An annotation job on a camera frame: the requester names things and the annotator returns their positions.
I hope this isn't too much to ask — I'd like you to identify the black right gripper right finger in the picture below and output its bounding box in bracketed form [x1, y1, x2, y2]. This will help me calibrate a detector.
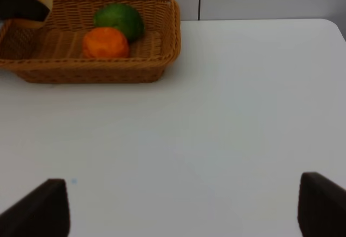
[297, 172, 345, 237]

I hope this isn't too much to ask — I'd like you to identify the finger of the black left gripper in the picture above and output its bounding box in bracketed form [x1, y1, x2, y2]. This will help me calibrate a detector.
[1, 0, 51, 22]

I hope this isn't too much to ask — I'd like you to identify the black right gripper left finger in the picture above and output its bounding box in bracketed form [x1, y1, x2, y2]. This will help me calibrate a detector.
[1, 179, 70, 236]

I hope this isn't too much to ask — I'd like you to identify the orange mandarin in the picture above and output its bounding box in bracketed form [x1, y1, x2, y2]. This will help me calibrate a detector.
[82, 27, 130, 58]

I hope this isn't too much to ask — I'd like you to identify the green lime fruit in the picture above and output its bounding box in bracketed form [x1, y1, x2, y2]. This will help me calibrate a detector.
[94, 3, 145, 42]

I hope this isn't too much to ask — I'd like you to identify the light orange wicker basket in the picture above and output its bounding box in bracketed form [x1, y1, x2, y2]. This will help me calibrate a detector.
[1, 0, 181, 84]

